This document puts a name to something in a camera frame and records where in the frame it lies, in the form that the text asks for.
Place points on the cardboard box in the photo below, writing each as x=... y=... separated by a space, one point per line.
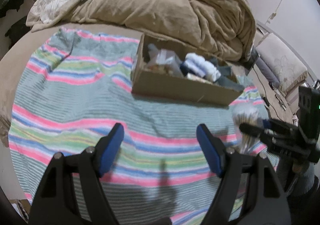
x=155 y=83

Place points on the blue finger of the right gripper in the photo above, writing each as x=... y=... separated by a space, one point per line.
x=266 y=124

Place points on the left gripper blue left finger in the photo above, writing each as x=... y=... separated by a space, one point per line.
x=109 y=147

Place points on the cotton swab bag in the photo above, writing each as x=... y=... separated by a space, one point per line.
x=246 y=118

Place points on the clear plastic snack bag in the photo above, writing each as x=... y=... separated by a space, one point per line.
x=163 y=61

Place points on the beige floral pillow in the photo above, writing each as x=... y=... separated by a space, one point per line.
x=284 y=64

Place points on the green white small packet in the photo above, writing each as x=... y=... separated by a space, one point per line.
x=197 y=78

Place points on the beige bed sheet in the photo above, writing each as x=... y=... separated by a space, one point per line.
x=14 y=62

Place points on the black camera box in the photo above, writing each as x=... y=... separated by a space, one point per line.
x=309 y=113

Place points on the striped colourful towel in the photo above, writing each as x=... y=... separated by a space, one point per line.
x=75 y=86

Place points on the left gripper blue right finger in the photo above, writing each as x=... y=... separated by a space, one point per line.
x=212 y=148

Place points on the grey sock in box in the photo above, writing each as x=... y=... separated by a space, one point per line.
x=224 y=80

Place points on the white sock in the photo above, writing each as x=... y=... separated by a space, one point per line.
x=201 y=67

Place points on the beige fleece blanket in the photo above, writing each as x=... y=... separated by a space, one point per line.
x=224 y=28

